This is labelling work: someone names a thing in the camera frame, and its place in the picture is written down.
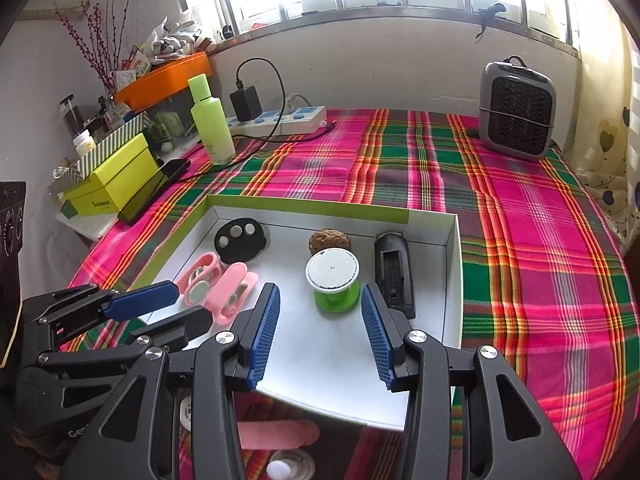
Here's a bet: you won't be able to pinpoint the pink cable winder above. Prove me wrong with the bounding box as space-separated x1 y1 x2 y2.
176 252 224 307

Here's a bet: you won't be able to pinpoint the pink oblong case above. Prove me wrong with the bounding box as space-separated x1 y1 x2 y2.
204 262 258 327

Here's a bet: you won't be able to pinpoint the black round three-button device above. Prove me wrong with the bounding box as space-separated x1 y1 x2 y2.
214 218 267 266

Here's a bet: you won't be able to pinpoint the pink clip case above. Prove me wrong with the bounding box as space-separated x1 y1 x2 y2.
238 419 320 451

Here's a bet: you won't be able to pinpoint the white green spool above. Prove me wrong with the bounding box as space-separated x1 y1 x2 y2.
305 248 360 314

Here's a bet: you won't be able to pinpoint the brown walnut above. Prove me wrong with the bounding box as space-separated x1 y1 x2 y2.
308 229 352 255

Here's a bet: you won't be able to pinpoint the black rectangular battery charger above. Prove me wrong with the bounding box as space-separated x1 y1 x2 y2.
374 232 416 320

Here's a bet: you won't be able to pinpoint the small white round jar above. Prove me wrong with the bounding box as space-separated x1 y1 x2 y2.
179 396 192 432

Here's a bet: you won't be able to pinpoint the green white cardboard box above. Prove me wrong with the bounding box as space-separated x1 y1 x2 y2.
134 194 463 430

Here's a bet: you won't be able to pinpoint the yellow green shoe box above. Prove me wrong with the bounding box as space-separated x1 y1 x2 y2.
63 133 158 216

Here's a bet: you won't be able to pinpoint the plaid pink green bedspread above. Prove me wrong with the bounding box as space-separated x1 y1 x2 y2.
73 110 639 479

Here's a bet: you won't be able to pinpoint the black smartphone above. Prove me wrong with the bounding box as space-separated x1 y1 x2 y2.
117 158 191 226

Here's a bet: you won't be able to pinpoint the striped white gift box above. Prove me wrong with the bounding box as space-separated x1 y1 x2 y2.
63 112 151 182

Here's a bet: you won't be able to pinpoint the dark glass jar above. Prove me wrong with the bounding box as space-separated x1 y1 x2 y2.
58 94 85 139

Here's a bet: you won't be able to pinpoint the clear plastic storage bin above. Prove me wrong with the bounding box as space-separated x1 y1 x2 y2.
145 89 198 146

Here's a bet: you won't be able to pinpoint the green lotion bottle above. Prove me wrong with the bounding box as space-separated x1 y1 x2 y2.
188 74 235 164

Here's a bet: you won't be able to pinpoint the black power adapter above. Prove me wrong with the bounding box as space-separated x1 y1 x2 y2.
230 86 262 122

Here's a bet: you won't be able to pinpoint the white blue power strip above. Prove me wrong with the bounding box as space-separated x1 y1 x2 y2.
227 106 326 138

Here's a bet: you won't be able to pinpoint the orange storage bin lid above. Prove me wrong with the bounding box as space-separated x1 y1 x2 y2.
114 52 213 113

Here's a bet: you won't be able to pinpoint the red berry branches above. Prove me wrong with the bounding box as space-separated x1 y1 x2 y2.
54 0 134 96

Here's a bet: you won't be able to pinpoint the heart patterned curtain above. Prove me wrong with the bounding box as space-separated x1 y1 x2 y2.
568 18 639 252

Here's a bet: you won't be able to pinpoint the grey small space heater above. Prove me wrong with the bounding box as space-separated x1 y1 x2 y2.
478 55 556 160

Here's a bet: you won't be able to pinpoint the black clip on windowsill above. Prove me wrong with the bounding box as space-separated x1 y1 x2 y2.
475 2 506 40

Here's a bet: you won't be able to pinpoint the black charging cable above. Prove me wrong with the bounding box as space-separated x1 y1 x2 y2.
169 56 338 183

